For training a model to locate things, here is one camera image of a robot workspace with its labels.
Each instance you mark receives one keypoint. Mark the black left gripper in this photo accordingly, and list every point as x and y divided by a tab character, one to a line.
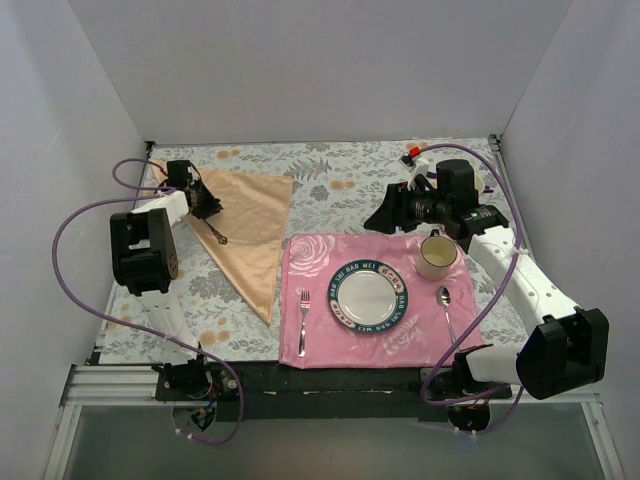
206	204

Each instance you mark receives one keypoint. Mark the aluminium frame rail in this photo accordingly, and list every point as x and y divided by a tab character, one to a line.
121	385

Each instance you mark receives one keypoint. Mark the silver fork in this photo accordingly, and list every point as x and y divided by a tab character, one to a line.
304	307

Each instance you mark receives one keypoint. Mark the pink rose placemat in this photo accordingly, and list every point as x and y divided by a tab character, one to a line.
420	338

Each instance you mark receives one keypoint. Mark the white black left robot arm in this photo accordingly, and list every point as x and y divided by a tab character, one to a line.
145	261

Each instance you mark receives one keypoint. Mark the yellow green mug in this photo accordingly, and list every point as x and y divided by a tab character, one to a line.
479	183

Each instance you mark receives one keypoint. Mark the peach satin napkin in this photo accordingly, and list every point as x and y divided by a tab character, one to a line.
254	219

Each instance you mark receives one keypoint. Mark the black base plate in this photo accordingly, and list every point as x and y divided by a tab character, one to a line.
269	390

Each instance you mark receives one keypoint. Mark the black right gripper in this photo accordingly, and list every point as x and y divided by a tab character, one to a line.
396	206

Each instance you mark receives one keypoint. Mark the white plate teal rim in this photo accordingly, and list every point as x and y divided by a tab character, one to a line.
367	297

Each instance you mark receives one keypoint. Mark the silver spoon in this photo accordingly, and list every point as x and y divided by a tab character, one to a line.
443	298

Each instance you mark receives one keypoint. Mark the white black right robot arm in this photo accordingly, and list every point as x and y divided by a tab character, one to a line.
567	344

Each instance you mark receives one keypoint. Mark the cream enamel mug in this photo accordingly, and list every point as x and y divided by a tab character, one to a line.
436	255

